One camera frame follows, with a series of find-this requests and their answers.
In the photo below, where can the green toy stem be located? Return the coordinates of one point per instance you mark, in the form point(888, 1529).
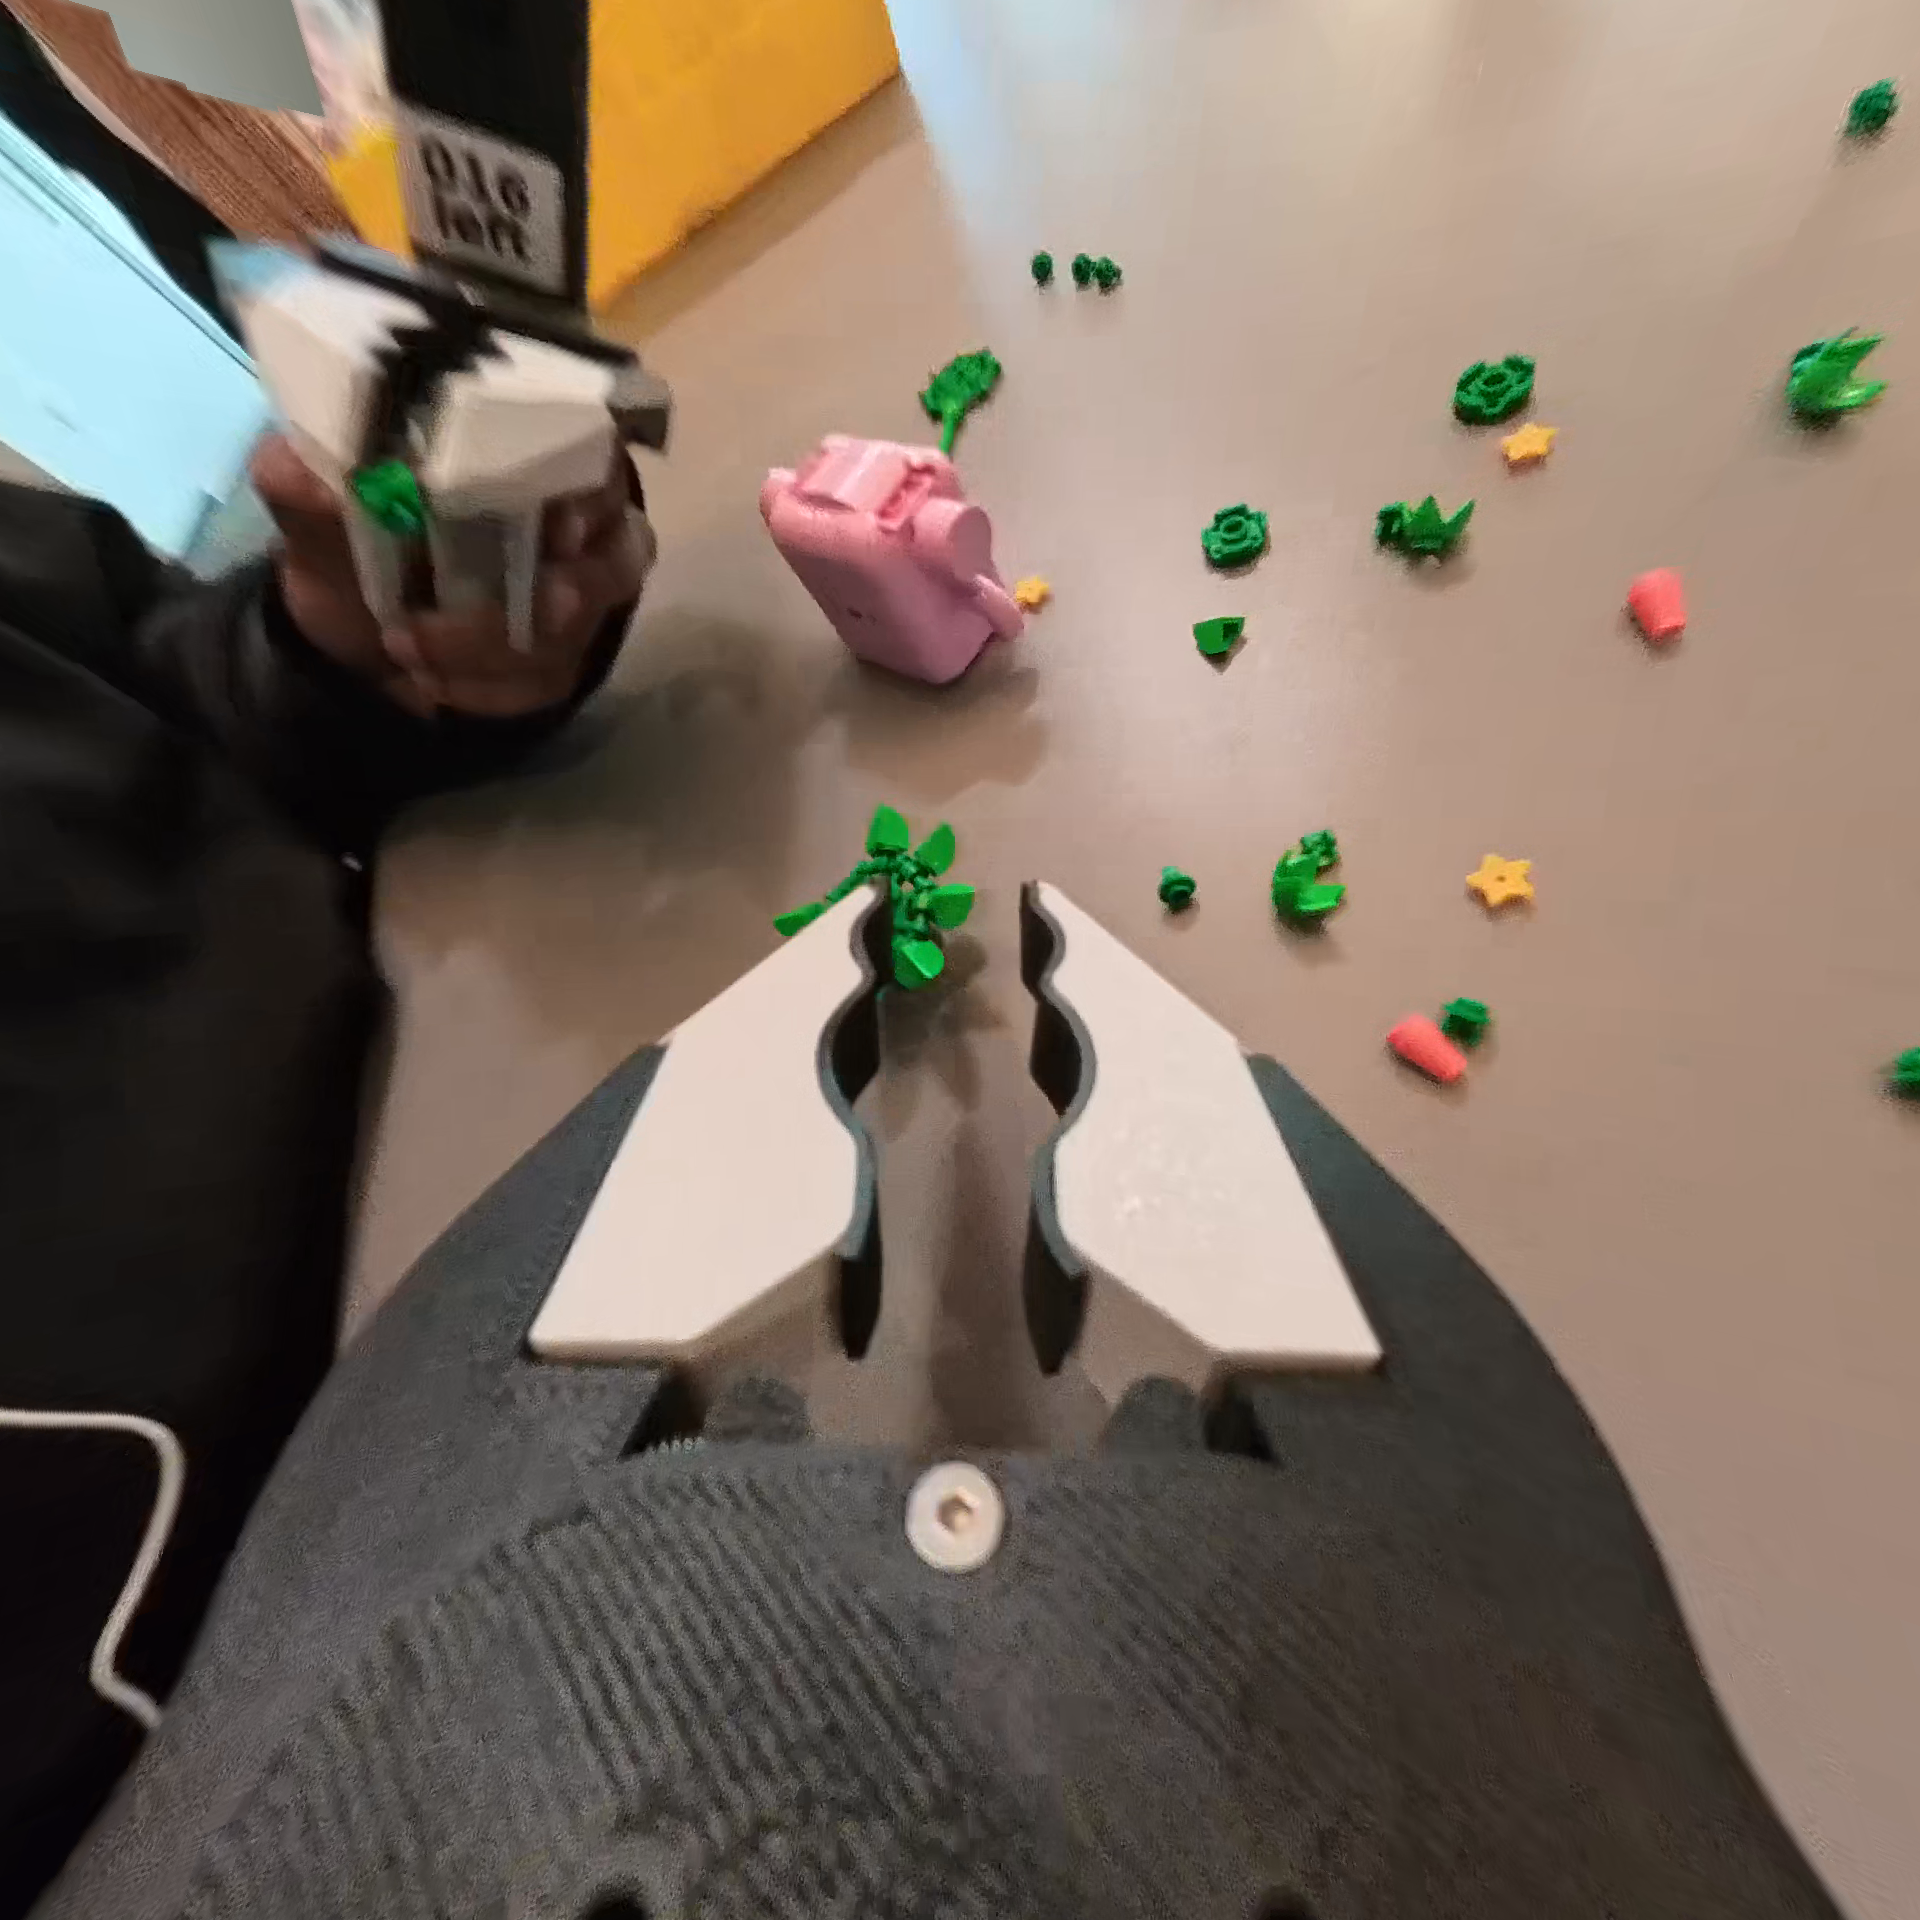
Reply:
point(960, 382)

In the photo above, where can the person's black jacket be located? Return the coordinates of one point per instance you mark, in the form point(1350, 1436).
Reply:
point(151, 1198)

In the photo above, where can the pink toy box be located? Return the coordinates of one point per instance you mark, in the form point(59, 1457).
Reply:
point(888, 569)

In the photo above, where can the yellow storage bin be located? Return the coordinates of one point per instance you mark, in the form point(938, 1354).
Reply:
point(719, 117)

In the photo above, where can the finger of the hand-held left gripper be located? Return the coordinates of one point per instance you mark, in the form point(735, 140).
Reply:
point(516, 450)
point(337, 433)

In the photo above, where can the green round toy flower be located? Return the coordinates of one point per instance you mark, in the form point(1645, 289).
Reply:
point(1237, 537)
point(1494, 390)

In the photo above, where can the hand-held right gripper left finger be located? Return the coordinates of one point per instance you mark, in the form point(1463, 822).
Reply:
point(708, 1198)

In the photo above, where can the person's left forearm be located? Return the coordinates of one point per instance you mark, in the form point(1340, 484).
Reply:
point(151, 672)

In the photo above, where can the person's left hand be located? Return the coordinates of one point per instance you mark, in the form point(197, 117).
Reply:
point(466, 662)

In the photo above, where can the pink toy cone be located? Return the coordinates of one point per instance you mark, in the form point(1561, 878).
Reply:
point(1426, 1049)
point(1658, 605)

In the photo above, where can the green toy sprout piece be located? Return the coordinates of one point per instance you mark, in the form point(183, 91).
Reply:
point(1304, 887)
point(1833, 382)

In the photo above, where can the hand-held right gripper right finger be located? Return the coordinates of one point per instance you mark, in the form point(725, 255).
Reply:
point(1200, 1198)

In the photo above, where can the wooden beam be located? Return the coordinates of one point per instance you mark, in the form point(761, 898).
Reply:
point(228, 165)

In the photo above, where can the green toy leaf pair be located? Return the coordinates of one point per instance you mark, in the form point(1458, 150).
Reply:
point(393, 494)

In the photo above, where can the green toy grass piece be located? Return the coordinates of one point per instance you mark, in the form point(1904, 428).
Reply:
point(1422, 534)

